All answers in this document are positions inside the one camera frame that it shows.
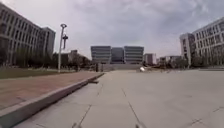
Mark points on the small building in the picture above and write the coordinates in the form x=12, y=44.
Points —
x=149, y=59

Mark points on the wide stone steps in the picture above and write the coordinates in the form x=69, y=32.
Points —
x=120, y=67

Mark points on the grey stone kerb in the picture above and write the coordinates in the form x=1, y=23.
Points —
x=43, y=100

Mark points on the row of trees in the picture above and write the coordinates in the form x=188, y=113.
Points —
x=33, y=60
x=203, y=62

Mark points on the large grey building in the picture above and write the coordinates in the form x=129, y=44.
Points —
x=20, y=33

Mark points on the red brick pavement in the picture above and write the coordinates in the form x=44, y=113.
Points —
x=30, y=88

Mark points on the glass-fronted twin-block building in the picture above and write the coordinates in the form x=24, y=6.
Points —
x=100, y=55

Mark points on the grey slab plaza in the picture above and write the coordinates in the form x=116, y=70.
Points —
x=150, y=100

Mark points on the low brown building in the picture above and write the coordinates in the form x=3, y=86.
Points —
x=73, y=55

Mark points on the pale grid-window building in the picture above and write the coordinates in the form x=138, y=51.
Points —
x=206, y=40

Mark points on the low pale building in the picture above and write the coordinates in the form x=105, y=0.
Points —
x=168, y=60

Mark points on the tower mast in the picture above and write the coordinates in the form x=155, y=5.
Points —
x=65, y=39

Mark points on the grass strip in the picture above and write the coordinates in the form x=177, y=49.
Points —
x=20, y=72

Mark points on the lamp pole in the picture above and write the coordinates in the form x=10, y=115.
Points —
x=60, y=50

